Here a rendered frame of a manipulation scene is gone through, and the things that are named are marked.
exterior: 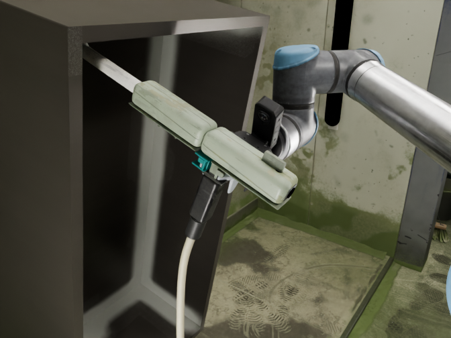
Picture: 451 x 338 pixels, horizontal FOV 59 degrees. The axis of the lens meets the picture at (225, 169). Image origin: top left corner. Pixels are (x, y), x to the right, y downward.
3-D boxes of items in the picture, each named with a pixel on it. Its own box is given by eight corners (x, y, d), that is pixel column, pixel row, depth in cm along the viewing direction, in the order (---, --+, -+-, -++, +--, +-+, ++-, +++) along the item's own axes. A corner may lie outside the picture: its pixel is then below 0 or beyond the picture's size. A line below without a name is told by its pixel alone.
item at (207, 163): (218, 163, 66) (223, 153, 65) (203, 172, 63) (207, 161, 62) (207, 155, 67) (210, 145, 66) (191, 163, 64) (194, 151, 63)
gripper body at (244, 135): (243, 194, 72) (274, 172, 81) (262, 156, 67) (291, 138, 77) (211, 170, 74) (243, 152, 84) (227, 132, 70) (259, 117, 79)
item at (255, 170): (252, 269, 70) (307, 167, 58) (237, 284, 67) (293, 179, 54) (74, 127, 86) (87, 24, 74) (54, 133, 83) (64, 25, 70)
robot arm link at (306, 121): (284, 98, 93) (282, 139, 97) (258, 108, 84) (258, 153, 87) (323, 102, 89) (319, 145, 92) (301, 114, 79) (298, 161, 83)
